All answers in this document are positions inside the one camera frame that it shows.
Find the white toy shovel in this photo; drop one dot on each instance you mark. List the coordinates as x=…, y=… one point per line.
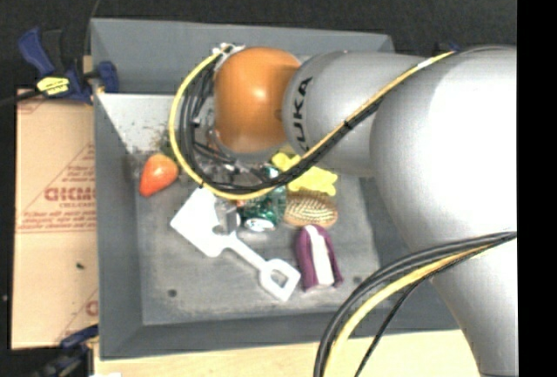
x=204, y=227

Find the black cylinder on white bracket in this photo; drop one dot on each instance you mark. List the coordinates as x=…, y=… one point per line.
x=226, y=48

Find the yellow toy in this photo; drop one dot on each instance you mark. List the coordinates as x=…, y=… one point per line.
x=315, y=180

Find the purple and white toy eggplant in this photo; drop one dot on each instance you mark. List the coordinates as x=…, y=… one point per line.
x=317, y=257

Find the brown cardboard board red print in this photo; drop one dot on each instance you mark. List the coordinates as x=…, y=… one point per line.
x=52, y=236

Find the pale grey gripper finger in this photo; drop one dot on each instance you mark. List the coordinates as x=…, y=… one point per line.
x=233, y=222
x=221, y=216

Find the green drink can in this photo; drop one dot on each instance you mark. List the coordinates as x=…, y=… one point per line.
x=263, y=210

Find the grey metal bin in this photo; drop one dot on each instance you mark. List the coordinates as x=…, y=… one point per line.
x=183, y=279

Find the tan woven oval brush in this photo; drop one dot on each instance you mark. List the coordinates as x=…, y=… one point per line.
x=310, y=210

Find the orange toy strawberry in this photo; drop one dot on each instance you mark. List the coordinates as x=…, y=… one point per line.
x=157, y=177

